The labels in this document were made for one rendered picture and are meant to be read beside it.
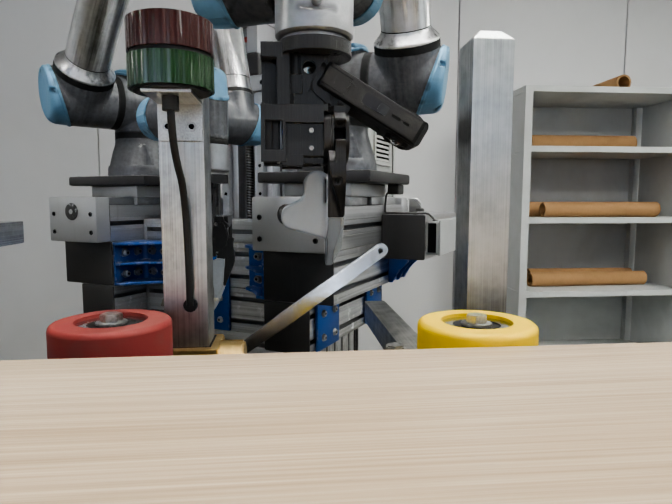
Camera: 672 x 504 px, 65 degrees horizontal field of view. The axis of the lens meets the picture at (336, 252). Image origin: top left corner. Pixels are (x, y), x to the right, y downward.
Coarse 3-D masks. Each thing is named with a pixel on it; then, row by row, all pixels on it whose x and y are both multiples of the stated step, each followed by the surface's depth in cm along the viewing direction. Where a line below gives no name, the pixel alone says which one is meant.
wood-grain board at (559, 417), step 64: (0, 384) 26; (64, 384) 26; (128, 384) 26; (192, 384) 26; (256, 384) 26; (320, 384) 26; (384, 384) 26; (448, 384) 26; (512, 384) 26; (576, 384) 26; (640, 384) 26; (0, 448) 19; (64, 448) 19; (128, 448) 19; (192, 448) 19; (256, 448) 19; (320, 448) 19; (384, 448) 19; (448, 448) 19; (512, 448) 19; (576, 448) 19; (640, 448) 19
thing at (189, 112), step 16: (176, 48) 35; (192, 48) 36; (160, 96) 38; (176, 96) 37; (192, 96) 38; (208, 96) 39; (160, 112) 41; (176, 112) 41; (192, 112) 41; (160, 128) 41; (176, 128) 41; (192, 128) 41; (176, 144) 38; (176, 160) 39; (192, 272) 42; (192, 288) 42; (192, 304) 42
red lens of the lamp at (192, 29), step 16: (128, 16) 36; (144, 16) 35; (160, 16) 35; (176, 16) 35; (192, 16) 36; (128, 32) 36; (144, 32) 35; (160, 32) 35; (176, 32) 35; (192, 32) 36; (208, 32) 37; (128, 48) 36; (208, 48) 37
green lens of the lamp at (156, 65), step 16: (144, 48) 35; (160, 48) 35; (128, 64) 36; (144, 64) 35; (160, 64) 35; (176, 64) 35; (192, 64) 36; (208, 64) 37; (128, 80) 36; (144, 80) 35; (160, 80) 35; (176, 80) 35; (192, 80) 36; (208, 80) 37
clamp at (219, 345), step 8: (216, 336) 46; (224, 336) 47; (216, 344) 44; (224, 344) 44; (232, 344) 44; (240, 344) 44; (176, 352) 42; (184, 352) 42; (192, 352) 42; (200, 352) 42; (208, 352) 42; (216, 352) 43; (224, 352) 44; (232, 352) 44; (240, 352) 44
